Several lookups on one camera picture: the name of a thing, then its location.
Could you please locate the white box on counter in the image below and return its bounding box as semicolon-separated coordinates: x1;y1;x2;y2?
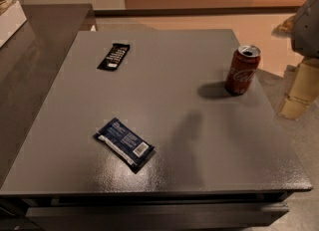
0;1;27;48

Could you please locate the grey drawer front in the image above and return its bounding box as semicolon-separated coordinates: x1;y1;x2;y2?
27;203;289;231

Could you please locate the red coke can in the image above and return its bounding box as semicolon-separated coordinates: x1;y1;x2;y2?
225;45;261;95

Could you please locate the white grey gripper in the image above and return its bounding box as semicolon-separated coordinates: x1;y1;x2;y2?
276;0;319;119

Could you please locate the black snack bar wrapper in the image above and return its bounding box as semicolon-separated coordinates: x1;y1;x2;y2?
98;43;131;71

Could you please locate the blue rxbar blueberry wrapper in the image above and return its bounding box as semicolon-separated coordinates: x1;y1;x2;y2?
94;118;154;169

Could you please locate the dark side counter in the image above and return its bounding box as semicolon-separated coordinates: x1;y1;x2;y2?
0;4;97;185

